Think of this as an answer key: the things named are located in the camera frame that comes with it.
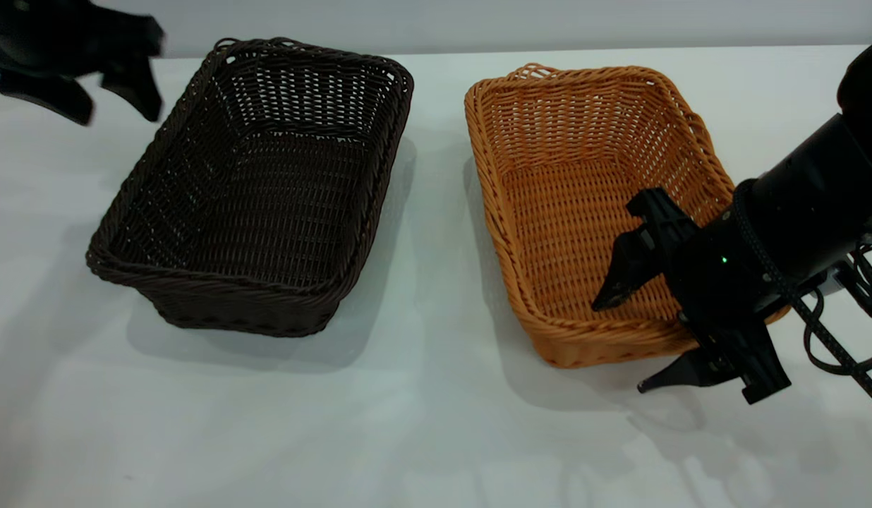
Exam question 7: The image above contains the black wicker basket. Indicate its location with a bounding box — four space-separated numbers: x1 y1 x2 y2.
86 37 415 339

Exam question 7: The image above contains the black smooth looped cable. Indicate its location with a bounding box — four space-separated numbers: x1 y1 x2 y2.
803 236 872 376

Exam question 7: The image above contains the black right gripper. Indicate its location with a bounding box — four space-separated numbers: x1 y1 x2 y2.
592 186 792 406

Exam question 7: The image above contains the orange wicker basket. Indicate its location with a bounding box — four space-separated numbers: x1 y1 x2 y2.
464 63 791 370

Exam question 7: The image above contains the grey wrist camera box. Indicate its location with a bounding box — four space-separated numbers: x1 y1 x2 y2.
823 260 854 296

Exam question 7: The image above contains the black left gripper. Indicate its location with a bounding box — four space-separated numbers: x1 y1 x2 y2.
0 0 166 127

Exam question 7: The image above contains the black braided cable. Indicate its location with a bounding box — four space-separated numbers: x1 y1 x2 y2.
732 180 872 416

